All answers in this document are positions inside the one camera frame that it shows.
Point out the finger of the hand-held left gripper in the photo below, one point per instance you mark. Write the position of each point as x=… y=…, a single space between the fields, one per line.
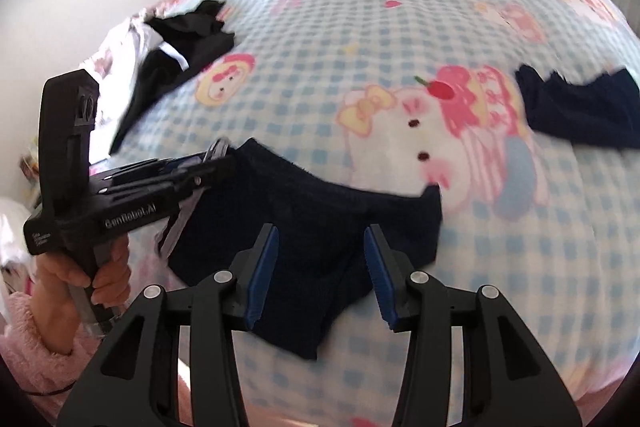
x=160 y=164
x=190 y=184

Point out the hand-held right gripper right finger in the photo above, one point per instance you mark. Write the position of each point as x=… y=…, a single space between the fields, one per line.
x=380 y=277

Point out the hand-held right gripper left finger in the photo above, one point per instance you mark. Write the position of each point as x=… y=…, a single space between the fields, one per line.
x=262 y=272

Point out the navy white-striped garment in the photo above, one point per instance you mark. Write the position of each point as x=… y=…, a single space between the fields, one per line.
x=310 y=227

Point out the person's left forearm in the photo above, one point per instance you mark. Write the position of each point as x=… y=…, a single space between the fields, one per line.
x=52 y=327

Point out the person's left hand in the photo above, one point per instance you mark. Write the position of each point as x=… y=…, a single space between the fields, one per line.
x=112 y=277

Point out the pink printed garment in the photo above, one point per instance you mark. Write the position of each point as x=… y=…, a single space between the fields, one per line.
x=12 y=257

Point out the black garment with white stripe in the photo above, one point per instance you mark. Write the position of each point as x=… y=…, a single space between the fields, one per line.
x=200 y=37

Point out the printed checkered blanket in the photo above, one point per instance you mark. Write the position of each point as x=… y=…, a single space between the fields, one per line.
x=350 y=32

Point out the folded navy garment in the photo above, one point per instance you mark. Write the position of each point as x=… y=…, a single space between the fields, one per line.
x=580 y=112

